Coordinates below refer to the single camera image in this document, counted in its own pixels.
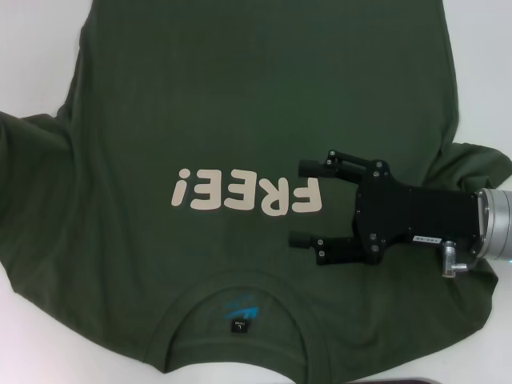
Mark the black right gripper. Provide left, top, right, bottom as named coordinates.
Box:
left=287, top=150, right=488, bottom=268

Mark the dark green FREE t-shirt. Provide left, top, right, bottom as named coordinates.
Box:
left=0, top=0, right=512, bottom=375

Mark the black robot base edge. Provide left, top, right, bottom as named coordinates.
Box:
left=347, top=378, right=439, bottom=384

